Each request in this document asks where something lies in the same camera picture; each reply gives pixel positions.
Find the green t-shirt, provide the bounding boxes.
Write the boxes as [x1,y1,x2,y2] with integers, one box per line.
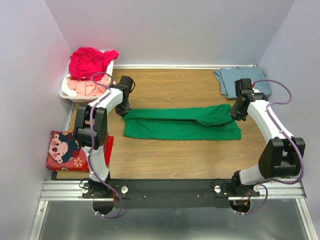
[122,104,242,141]

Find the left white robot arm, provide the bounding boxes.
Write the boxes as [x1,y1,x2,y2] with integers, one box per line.
[73,72,136,198]

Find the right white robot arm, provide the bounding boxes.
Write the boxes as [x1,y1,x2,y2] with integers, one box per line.
[229,78,306,196]

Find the folded blue t-shirt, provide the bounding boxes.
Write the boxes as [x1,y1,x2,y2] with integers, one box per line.
[214,67,272,99]

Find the pink t-shirt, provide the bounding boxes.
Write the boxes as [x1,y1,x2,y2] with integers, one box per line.
[66,74,112,97]

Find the white plastic bin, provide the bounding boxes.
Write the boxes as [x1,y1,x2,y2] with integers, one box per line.
[59,50,115,103]

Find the magenta t-shirt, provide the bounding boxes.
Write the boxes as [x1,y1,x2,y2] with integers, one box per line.
[68,47,119,80]

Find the white cloth in bin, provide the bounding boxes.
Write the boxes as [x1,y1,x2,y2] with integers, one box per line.
[61,78,78,97]

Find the red cartoon folded cloth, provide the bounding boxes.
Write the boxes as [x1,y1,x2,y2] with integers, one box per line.
[45,129,115,172]

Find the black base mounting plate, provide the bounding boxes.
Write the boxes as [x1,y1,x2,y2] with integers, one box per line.
[79,178,260,210]

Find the aluminium rail frame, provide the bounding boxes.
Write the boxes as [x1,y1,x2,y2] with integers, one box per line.
[30,180,318,240]

